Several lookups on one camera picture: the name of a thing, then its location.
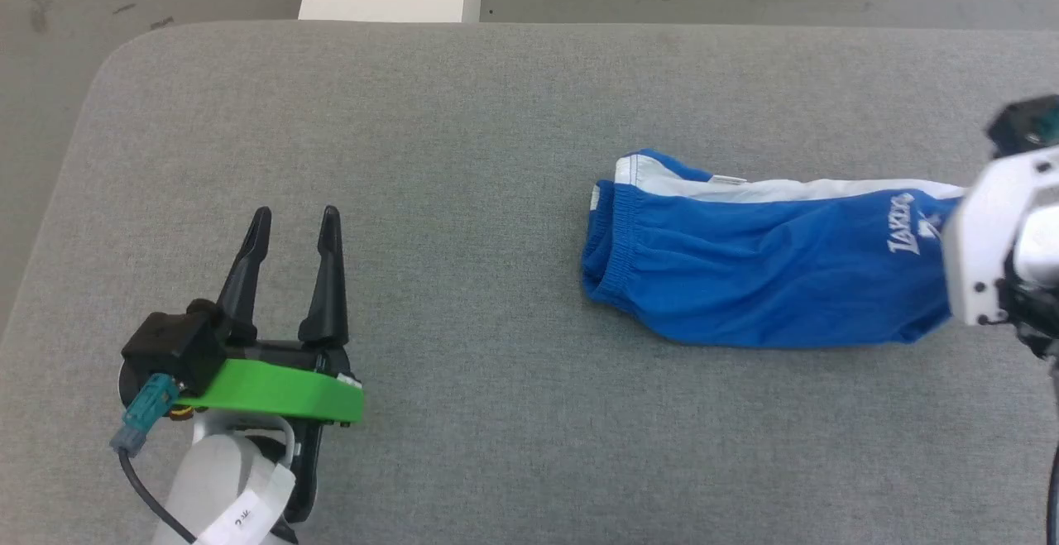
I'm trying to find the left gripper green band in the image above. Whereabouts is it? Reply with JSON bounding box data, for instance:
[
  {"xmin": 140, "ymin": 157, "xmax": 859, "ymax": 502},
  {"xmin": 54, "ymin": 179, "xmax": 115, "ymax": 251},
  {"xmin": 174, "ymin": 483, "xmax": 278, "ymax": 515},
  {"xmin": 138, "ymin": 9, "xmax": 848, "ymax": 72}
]
[{"xmin": 176, "ymin": 205, "xmax": 366, "ymax": 526}]

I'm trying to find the blue sports shorts white stripe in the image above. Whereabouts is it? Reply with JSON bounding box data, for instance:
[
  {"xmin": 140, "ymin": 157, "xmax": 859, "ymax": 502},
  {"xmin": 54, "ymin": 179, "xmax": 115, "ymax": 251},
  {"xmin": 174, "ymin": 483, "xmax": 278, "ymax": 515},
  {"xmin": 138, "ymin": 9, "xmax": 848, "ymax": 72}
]
[{"xmin": 580, "ymin": 148, "xmax": 969, "ymax": 351}]

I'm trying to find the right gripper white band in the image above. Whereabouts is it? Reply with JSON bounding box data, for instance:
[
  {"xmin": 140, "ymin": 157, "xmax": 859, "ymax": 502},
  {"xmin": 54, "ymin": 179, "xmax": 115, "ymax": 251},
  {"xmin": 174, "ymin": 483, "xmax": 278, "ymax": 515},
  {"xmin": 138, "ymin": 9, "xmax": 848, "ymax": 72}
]
[{"xmin": 942, "ymin": 145, "xmax": 1059, "ymax": 327}]

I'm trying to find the grey fabric sofa cushion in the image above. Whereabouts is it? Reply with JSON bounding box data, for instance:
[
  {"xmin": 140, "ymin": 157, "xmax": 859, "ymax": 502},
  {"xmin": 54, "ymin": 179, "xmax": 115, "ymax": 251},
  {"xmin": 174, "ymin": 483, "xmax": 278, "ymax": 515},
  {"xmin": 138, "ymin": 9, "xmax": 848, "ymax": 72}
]
[{"xmin": 0, "ymin": 19, "xmax": 1059, "ymax": 545}]

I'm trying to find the white paper label strip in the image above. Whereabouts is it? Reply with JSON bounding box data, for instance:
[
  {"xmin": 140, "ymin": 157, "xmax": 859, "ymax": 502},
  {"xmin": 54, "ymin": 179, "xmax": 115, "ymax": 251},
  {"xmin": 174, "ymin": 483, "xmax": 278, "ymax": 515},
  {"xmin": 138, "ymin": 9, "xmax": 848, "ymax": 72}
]
[{"xmin": 197, "ymin": 461, "xmax": 298, "ymax": 545}]

